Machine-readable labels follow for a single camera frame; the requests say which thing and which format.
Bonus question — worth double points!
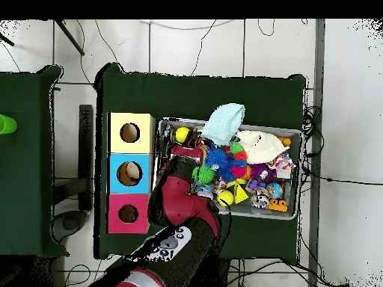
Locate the blue spiky ball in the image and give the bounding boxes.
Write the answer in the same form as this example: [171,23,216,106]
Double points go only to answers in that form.
[206,146,238,182]

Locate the mint green cloth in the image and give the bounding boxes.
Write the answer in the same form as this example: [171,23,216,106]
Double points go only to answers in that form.
[200,102,246,147]

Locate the pink spiky ball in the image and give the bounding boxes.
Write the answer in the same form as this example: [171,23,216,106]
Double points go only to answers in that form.
[232,164,249,180]

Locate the cream knitted cloth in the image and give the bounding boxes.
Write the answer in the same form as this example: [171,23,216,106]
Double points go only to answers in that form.
[238,130,289,165]

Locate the wooden box with three holes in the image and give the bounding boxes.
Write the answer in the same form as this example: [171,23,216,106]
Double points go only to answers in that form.
[106,111,156,235]

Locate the clear mesh bin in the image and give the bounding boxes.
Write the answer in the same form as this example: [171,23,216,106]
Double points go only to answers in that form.
[151,117,303,220]

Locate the yellow ball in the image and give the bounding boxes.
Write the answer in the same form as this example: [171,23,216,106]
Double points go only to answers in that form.
[173,126,192,144]
[217,191,235,208]

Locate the green spiky ball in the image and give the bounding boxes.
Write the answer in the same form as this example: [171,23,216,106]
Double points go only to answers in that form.
[192,165,217,185]

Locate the dark green table cloth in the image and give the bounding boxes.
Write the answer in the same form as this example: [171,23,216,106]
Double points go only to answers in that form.
[94,62,307,264]
[0,64,64,258]

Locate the colourful patterned cloth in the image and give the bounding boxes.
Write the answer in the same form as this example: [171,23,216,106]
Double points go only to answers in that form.
[269,152,297,179]

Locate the black tripod leg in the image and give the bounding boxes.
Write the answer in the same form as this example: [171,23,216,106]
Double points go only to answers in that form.
[50,19,85,58]

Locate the green cup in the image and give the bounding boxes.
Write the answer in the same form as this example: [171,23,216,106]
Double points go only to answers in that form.
[0,113,19,135]

